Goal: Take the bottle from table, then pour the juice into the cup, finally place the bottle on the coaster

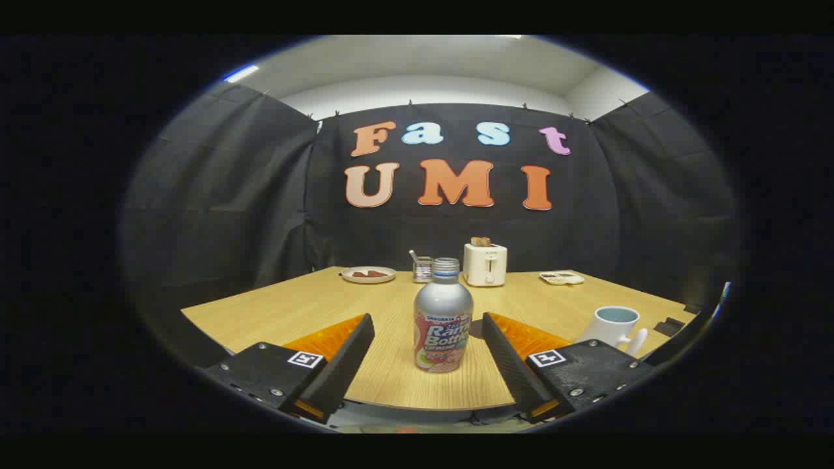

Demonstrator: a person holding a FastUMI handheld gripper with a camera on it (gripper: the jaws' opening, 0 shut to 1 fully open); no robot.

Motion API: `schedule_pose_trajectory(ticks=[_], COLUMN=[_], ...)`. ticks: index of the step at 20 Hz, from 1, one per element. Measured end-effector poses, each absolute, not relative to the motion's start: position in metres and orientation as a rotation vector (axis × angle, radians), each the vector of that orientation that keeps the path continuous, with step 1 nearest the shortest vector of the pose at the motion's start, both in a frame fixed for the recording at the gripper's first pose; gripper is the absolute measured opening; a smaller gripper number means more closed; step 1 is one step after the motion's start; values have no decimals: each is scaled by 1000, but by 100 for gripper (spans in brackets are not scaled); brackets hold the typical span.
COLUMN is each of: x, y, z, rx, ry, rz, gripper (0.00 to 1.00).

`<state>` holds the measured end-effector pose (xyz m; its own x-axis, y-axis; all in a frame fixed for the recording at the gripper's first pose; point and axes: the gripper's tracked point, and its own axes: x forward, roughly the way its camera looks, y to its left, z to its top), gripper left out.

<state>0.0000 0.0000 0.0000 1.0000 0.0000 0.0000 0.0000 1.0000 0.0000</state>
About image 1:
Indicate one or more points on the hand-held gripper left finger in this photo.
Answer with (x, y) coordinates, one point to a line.
(339, 371)

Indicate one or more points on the black rectangular block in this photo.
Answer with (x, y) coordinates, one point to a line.
(669, 327)

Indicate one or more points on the wooden table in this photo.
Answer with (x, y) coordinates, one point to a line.
(313, 306)

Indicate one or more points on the toast bread slices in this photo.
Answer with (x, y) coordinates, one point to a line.
(481, 241)

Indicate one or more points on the white and blue object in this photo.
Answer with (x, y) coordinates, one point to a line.
(722, 299)

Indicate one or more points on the metal spoon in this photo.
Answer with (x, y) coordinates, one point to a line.
(413, 254)

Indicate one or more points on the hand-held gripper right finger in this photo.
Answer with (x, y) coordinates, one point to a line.
(515, 371)

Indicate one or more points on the small white tray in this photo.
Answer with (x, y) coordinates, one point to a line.
(561, 279)

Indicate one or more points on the black backdrop cloth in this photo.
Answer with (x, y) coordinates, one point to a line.
(456, 228)

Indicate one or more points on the round dark brown coaster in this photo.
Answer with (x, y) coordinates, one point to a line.
(476, 330)

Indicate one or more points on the red-brown food slices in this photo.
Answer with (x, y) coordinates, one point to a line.
(369, 274)

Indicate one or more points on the silver juice bottle pink label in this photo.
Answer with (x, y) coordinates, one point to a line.
(443, 306)

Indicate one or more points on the white toaster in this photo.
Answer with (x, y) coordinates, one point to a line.
(485, 266)

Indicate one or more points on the round white plate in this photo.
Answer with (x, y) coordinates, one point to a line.
(348, 276)

